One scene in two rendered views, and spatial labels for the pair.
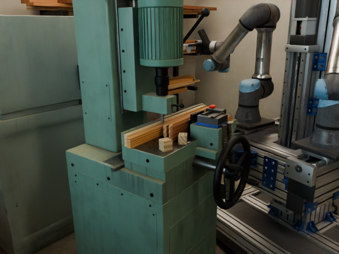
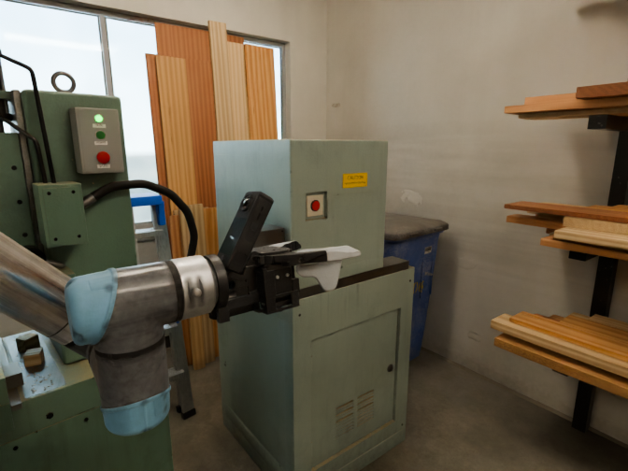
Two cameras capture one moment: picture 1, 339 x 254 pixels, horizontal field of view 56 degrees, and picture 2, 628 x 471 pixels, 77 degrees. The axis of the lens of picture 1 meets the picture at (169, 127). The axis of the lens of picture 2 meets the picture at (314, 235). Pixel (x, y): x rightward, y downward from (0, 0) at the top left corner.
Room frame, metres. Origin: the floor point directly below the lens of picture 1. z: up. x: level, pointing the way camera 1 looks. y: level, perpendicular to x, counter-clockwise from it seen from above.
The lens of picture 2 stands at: (2.36, -0.73, 1.39)
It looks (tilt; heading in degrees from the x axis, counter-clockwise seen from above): 13 degrees down; 101
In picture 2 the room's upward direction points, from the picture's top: straight up
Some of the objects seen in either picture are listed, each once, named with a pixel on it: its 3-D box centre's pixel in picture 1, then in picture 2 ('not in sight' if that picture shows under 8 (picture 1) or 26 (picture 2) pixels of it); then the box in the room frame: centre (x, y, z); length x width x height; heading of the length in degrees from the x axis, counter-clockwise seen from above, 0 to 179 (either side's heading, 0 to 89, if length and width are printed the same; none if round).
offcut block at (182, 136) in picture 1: (182, 138); not in sight; (1.20, -0.05, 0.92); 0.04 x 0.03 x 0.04; 174
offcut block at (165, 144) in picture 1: (165, 144); not in sight; (1.13, 0.02, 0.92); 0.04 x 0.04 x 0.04; 32
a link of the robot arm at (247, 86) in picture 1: (249, 91); not in sight; (1.81, -0.46, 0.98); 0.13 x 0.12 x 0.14; 137
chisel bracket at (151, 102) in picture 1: (159, 104); not in sight; (1.33, 0.04, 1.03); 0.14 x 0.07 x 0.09; 53
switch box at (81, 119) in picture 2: not in sight; (97, 141); (1.62, 0.20, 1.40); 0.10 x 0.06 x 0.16; 53
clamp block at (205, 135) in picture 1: (212, 133); not in sight; (1.28, -0.18, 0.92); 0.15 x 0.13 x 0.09; 143
